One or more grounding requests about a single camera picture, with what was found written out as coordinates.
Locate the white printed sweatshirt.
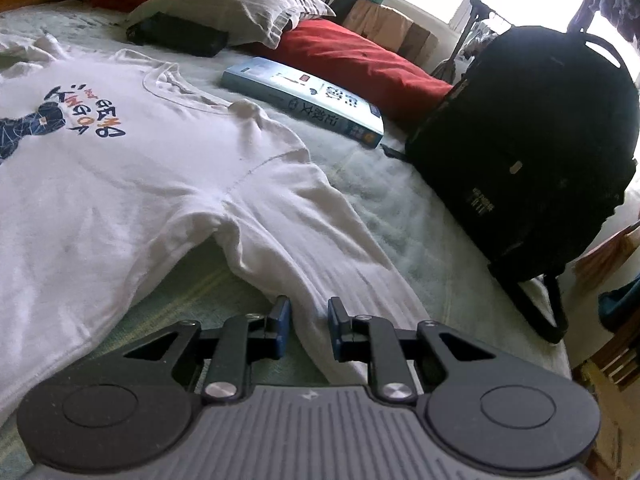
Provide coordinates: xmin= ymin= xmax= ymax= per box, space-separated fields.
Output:
xmin=1 ymin=35 xmax=426 ymax=416

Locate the black folded cloth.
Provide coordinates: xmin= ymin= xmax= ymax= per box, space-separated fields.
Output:
xmin=126 ymin=12 xmax=229 ymax=58

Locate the black backpack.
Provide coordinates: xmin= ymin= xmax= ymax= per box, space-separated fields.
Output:
xmin=387 ymin=26 xmax=639 ymax=344

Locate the light blue book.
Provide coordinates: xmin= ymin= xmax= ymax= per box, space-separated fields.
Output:
xmin=221 ymin=58 xmax=384 ymax=148

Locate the green quilted bed cover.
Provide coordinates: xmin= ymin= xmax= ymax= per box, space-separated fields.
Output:
xmin=1 ymin=2 xmax=570 ymax=479

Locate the red blanket roll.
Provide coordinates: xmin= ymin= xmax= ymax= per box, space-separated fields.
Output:
xmin=246 ymin=20 xmax=451 ymax=129

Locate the grey pillow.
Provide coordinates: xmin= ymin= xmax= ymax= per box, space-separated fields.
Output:
xmin=125 ymin=0 xmax=335 ymax=50

